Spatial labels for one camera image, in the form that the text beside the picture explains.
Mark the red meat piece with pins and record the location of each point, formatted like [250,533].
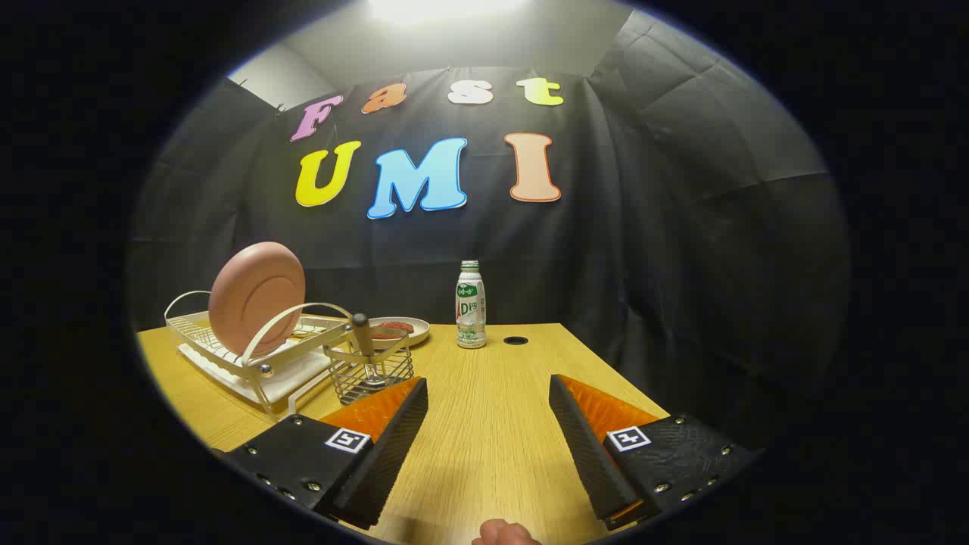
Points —
[395,328]

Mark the beige plate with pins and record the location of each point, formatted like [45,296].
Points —
[419,331]

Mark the black backdrop cloth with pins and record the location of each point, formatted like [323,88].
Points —
[643,265]

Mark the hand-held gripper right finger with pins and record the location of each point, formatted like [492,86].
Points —
[587,454]

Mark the white drip tray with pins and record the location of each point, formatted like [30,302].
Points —
[288,382]

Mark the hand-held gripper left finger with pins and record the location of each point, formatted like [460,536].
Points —
[394,454]

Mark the pink plate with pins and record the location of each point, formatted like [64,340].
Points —
[253,299]

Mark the white green-labelled drink bottle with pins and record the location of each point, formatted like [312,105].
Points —
[470,318]

